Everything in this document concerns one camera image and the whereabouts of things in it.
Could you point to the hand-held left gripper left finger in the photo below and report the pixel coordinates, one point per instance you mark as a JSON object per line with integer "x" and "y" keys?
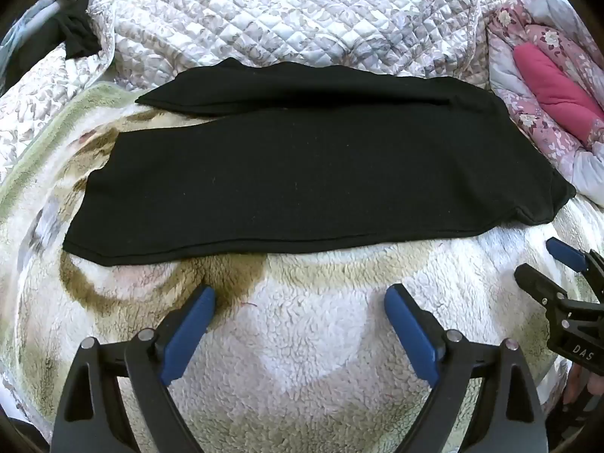
{"x": 191, "y": 325}

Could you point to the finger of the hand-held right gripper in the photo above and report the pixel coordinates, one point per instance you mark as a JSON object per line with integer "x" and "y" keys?
{"x": 566, "y": 254}
{"x": 538, "y": 285}

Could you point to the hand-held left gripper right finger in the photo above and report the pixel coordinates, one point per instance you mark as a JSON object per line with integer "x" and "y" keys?
{"x": 410, "y": 330}

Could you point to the black pants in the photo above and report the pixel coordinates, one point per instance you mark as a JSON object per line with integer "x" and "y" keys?
{"x": 306, "y": 174}

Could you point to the person's right hand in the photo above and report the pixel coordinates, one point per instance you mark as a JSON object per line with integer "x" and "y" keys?
{"x": 575, "y": 387}

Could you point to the floral fleece blanket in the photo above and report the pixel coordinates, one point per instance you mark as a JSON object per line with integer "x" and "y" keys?
{"x": 306, "y": 316}

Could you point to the pink floral comforter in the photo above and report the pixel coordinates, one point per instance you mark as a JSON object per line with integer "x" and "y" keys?
{"x": 542, "y": 122}

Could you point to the pink pillow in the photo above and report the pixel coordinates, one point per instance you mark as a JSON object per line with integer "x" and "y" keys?
{"x": 552, "y": 85}

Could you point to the dark cloth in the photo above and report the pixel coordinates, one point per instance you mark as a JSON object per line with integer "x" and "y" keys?
{"x": 75, "y": 33}

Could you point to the quilted leaf-print bedspread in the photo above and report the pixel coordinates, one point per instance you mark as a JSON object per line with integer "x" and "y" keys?
{"x": 283, "y": 9}

